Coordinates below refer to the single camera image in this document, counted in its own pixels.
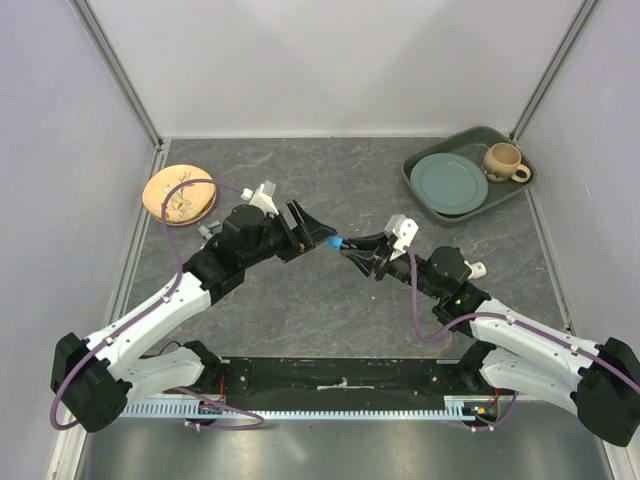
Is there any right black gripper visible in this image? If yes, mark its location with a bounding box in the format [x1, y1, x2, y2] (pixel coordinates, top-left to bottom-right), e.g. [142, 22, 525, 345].
[340, 230, 442, 300]

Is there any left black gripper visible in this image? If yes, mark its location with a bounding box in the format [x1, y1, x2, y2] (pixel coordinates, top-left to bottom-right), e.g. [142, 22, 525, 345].
[241, 198, 337, 269]

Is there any blue water faucet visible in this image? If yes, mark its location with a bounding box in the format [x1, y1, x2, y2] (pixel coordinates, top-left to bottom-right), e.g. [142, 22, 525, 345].
[326, 236, 344, 251]

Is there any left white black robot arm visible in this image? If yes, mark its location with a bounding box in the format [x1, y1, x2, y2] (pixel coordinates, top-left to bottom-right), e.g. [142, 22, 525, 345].
[50, 200, 336, 433]

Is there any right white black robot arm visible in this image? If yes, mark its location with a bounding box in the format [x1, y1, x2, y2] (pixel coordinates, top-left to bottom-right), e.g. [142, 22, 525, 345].
[328, 233, 639, 447]

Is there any white pvc elbow right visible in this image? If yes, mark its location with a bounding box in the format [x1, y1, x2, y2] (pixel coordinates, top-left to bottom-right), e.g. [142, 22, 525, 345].
[465, 261, 487, 280]

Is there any teal round plate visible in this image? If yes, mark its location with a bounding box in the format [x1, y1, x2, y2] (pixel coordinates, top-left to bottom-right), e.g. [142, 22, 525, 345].
[409, 153, 489, 216]

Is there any silver metal faucet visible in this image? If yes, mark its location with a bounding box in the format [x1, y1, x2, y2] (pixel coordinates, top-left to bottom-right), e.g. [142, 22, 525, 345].
[198, 221, 222, 249]

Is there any orange bird pattern plate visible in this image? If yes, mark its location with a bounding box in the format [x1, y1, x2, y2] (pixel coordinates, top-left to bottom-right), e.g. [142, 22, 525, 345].
[142, 164, 216, 225]

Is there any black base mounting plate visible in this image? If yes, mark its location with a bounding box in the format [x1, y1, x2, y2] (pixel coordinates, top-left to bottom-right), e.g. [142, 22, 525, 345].
[192, 357, 493, 412]

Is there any beige ceramic mug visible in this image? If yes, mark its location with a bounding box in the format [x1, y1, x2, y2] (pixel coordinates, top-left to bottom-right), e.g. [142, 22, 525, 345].
[482, 143, 532, 183]

